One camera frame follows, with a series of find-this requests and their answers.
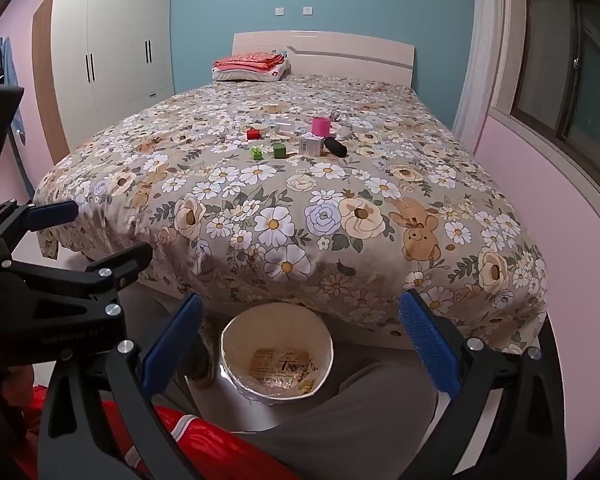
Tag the dark green block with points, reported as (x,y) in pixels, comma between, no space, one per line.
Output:
(279,150)

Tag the dark framed window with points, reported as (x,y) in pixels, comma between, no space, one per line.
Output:
(570,60)

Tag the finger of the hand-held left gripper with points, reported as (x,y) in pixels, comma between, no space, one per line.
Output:
(52,214)
(115,265)

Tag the person's leg grey trousers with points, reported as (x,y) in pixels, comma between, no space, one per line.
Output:
(355,420)

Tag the crumpled white paper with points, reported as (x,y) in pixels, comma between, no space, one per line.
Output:
(336,115)

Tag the floral bedspread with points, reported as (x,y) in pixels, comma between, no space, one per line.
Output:
(280,200)

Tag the folded red blanket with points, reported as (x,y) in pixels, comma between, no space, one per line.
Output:
(247,62)

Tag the white curtain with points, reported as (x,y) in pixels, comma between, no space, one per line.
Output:
(480,60)

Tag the clear plastic cup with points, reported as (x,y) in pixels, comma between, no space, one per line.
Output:
(277,122)

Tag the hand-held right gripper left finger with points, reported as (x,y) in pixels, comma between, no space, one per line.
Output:
(172,340)

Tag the black cylindrical object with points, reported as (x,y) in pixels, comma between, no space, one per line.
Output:
(336,146)

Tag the red block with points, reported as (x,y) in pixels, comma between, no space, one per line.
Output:
(253,134)

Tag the blue hanging garment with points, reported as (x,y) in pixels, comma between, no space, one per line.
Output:
(6,60)

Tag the small white box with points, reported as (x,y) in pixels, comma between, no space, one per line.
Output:
(311,145)

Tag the person's left hand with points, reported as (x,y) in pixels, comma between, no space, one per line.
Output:
(20,390)

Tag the light green toy block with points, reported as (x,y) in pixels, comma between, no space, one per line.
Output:
(256,153)

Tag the white bed headboard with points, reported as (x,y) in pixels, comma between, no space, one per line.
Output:
(350,55)

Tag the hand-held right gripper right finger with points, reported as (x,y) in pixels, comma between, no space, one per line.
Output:
(430,345)

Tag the white wardrobe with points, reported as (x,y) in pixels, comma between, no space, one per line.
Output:
(115,50)

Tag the pink cup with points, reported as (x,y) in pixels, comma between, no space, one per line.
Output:
(321,126)

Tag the yellow printed wrapper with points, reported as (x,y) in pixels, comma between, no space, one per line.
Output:
(280,365)

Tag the white trash bin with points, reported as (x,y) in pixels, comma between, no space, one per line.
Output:
(280,320)

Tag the red jacket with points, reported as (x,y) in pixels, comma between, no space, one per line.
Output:
(205,440)

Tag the white pillow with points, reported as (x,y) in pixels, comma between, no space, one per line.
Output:
(245,76)

